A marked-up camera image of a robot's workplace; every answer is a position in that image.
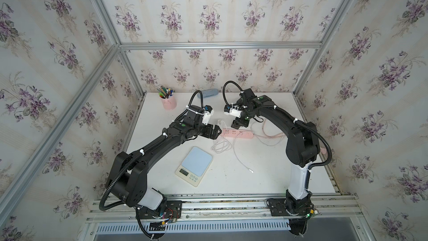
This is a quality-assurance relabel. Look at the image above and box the pink power strip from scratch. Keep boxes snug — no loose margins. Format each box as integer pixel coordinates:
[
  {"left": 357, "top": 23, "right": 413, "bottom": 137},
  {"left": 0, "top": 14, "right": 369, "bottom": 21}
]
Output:
[{"left": 221, "top": 128, "right": 254, "bottom": 139}]

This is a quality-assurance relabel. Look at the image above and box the white usb charging cable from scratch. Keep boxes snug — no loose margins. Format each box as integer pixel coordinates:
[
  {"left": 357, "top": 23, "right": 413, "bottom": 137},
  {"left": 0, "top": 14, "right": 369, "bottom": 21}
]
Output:
[{"left": 211, "top": 119, "right": 255, "bottom": 174}]

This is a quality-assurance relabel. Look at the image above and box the blue cream kitchen scale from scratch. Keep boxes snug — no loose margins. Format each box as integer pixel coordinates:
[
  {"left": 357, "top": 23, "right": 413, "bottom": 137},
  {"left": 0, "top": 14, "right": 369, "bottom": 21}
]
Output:
[{"left": 175, "top": 147, "right": 213, "bottom": 187}]

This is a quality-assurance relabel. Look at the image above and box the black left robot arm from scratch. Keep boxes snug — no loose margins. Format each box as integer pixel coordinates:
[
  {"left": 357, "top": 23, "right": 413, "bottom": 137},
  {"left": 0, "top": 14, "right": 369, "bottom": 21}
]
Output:
[{"left": 99, "top": 90, "right": 222, "bottom": 213}]

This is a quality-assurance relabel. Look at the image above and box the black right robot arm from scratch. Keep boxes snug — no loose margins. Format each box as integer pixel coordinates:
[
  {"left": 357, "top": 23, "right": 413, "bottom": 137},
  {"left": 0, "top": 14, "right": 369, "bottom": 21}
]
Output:
[{"left": 222, "top": 80, "right": 332, "bottom": 215}]

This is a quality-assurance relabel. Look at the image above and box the blue fabric glasses case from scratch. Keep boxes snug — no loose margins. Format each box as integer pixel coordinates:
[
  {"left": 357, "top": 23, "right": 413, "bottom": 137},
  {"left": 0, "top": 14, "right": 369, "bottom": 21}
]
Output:
[{"left": 201, "top": 89, "right": 218, "bottom": 98}]

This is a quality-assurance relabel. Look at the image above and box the pink metal pen bucket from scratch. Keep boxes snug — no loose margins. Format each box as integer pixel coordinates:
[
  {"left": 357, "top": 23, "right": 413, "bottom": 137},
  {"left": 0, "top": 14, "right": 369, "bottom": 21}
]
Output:
[{"left": 161, "top": 96, "right": 177, "bottom": 110}]

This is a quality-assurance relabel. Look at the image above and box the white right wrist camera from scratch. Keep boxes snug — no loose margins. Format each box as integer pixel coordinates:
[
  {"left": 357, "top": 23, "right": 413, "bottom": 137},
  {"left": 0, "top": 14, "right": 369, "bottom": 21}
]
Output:
[{"left": 224, "top": 105, "right": 242, "bottom": 118}]

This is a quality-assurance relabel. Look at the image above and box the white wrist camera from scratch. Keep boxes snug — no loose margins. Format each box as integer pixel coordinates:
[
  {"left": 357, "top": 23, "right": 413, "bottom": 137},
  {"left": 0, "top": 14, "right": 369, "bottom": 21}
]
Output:
[
  {"left": 224, "top": 105, "right": 242, "bottom": 118},
  {"left": 202, "top": 106, "right": 214, "bottom": 125}
]

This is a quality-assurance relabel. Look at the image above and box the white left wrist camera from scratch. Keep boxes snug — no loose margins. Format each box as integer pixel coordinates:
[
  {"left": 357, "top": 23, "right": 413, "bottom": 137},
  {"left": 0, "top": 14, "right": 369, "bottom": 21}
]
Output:
[{"left": 202, "top": 106, "right": 214, "bottom": 125}]

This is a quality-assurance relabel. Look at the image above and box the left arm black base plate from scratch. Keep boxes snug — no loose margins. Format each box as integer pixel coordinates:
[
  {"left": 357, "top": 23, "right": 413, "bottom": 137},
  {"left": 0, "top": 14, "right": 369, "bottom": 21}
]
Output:
[{"left": 137, "top": 200, "right": 183, "bottom": 222}]

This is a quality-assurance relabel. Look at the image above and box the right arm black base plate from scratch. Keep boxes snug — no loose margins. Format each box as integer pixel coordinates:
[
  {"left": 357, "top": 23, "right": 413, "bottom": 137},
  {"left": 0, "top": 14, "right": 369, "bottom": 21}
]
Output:
[{"left": 266, "top": 198, "right": 314, "bottom": 218}]

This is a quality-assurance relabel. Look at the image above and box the aluminium mounting rail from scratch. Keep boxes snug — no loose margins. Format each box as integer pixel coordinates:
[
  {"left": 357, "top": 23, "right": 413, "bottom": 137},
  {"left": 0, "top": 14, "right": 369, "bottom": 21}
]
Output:
[{"left": 84, "top": 194, "right": 363, "bottom": 223}]

